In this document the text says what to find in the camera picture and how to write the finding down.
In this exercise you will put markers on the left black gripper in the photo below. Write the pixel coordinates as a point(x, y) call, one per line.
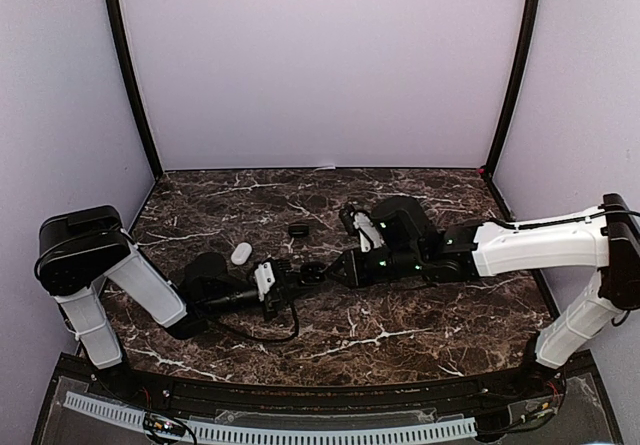
point(275, 300)

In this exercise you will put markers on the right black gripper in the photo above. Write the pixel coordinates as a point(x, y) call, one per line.
point(356, 274)

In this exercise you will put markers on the white earbud charging case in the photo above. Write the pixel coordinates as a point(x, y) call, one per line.
point(241, 253)

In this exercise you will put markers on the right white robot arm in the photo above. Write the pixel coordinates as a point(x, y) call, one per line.
point(399, 241)

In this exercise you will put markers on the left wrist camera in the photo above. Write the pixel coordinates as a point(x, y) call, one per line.
point(269, 275)

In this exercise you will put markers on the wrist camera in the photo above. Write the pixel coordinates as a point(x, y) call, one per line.
point(357, 223)
point(269, 275)

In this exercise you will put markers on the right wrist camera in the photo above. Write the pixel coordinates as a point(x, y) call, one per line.
point(357, 223)

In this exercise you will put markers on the black front rail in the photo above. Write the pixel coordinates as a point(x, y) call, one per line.
point(175, 393)

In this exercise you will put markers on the white slotted cable duct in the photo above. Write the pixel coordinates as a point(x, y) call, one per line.
point(235, 427)

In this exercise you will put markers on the right black frame post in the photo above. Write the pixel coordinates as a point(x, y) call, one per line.
point(516, 76)

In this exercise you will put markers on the black frame post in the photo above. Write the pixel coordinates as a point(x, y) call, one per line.
point(516, 76)
point(126, 65)

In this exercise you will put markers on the left black frame post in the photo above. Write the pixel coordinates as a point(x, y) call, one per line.
point(126, 65)

